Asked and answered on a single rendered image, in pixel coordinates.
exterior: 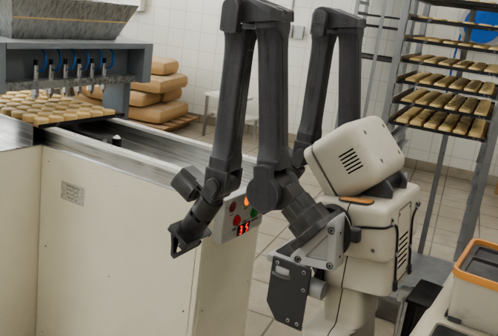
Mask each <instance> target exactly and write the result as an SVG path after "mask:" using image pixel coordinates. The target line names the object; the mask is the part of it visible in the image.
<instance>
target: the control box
mask: <svg viewBox="0 0 498 336"><path fill-rule="evenodd" d="M246 188H247V186H245V187H244V188H240V189H238V190H236V191H234V192H231V194H230V196H228V197H225V198H224V202H223V205H222V207H221V208H220V209H219V211H218V212H217V214H216V216H215V220H214V227H213V239H212V243H215V244H217V245H221V244H223V243H226V242H227V241H229V240H232V239H233V238H235V237H238V236H239V235H241V234H244V233H245V232H247V231H245V228H246V227H245V226H246V223H248V224H247V226H248V231H249V230H251V229H252V228H254V227H256V226H258V225H260V224H262V213H260V214H259V213H258V214H257V215H256V217H252V216H251V212H252V210H253V208H252V207H251V206H250V204H248V205H245V198H246ZM234 201H235V202H236V208H235V210H234V211H233V212H231V211H230V206H231V204H232V202H234ZM236 216H240V217H241V222H240V224H239V225H238V226H235V225H234V224H233V221H234V219H235V217H236ZM240 226H242V227H241V229H242V233H241V234H239V228H240ZM241 229H240V230H241ZM246 230H247V228H246Z"/></svg>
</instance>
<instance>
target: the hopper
mask: <svg viewBox="0 0 498 336"><path fill-rule="evenodd" d="M138 7H139V6H137V5H132V4H122V3H118V2H112V1H103V0H0V36H3V37H7V38H11V39H90V40H116V38H117V36H118V35H119V34H120V33H121V31H122V29H123V28H124V27H125V25H126V24H127V23H128V21H129V20H130V18H131V16H132V15H133V14H134V13H135V11H136V10H137V8H138Z"/></svg>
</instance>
